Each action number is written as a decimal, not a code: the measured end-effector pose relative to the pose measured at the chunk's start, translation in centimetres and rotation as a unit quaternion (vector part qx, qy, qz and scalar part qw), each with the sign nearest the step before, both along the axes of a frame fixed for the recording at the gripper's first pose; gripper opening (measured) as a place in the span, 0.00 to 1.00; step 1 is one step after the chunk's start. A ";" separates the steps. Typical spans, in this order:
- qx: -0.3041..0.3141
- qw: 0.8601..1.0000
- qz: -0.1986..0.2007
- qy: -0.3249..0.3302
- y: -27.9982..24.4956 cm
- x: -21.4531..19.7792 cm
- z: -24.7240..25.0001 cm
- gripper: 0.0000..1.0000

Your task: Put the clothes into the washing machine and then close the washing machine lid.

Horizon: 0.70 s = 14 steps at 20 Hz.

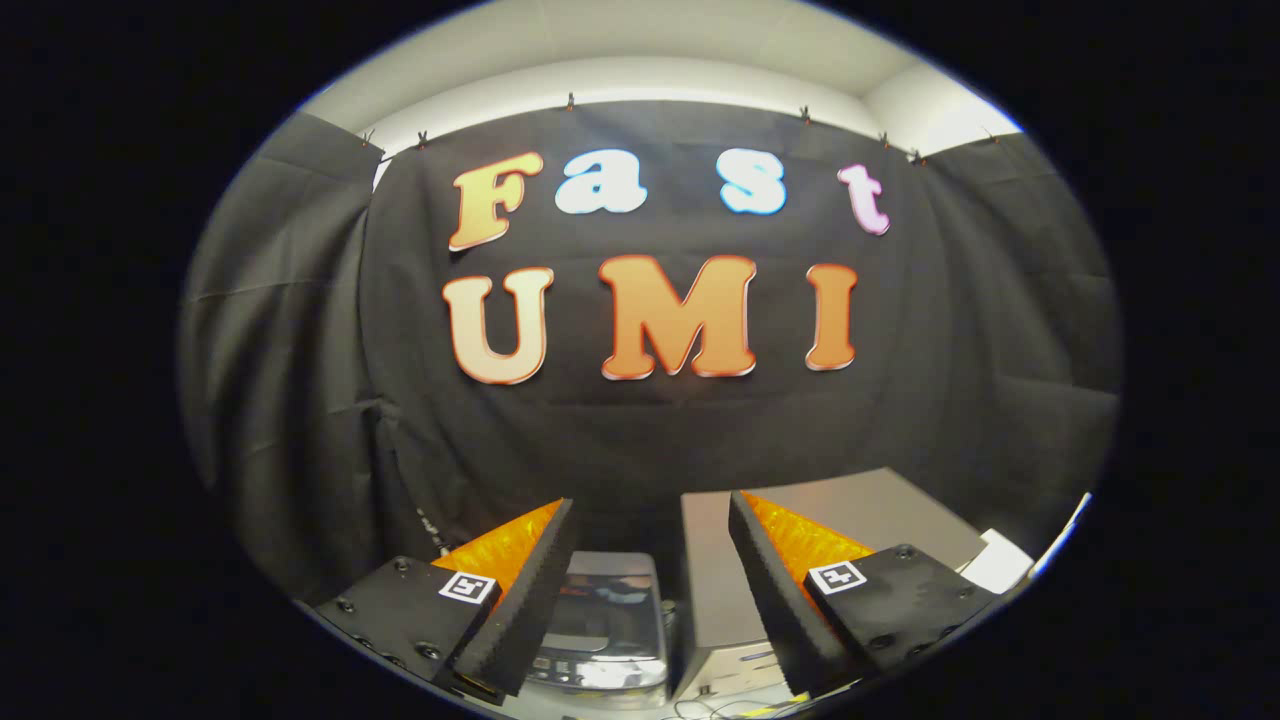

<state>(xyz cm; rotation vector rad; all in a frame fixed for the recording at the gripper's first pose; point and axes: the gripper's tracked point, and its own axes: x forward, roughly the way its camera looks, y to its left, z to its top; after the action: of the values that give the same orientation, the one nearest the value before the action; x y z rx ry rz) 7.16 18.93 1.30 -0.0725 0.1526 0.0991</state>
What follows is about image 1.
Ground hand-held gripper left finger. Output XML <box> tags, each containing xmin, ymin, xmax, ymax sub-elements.
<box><xmin>294</xmin><ymin>497</ymin><xmax>578</xmax><ymax>703</ymax></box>

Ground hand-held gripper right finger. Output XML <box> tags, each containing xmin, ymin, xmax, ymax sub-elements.
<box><xmin>727</xmin><ymin>489</ymin><xmax>1001</xmax><ymax>700</ymax></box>

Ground grey washing machine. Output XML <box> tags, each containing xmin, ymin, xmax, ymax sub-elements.
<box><xmin>523</xmin><ymin>551</ymin><xmax>673</xmax><ymax>698</ymax></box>

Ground grey cabinet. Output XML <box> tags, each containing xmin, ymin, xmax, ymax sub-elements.
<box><xmin>674</xmin><ymin>467</ymin><xmax>989</xmax><ymax>703</ymax></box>

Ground white flat box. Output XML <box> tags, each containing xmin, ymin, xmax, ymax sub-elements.
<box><xmin>958</xmin><ymin>527</ymin><xmax>1036</xmax><ymax>595</ymax></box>

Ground black backdrop cloth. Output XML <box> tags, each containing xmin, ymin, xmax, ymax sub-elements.
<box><xmin>180</xmin><ymin>95</ymin><xmax>1123</xmax><ymax>606</ymax></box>

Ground white plastic strip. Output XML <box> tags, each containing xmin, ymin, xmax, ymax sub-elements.
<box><xmin>1030</xmin><ymin>491</ymin><xmax>1093</xmax><ymax>581</ymax></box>

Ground row of backdrop clips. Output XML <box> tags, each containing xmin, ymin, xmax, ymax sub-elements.
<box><xmin>360</xmin><ymin>92</ymin><xmax>1001</xmax><ymax>167</ymax></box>

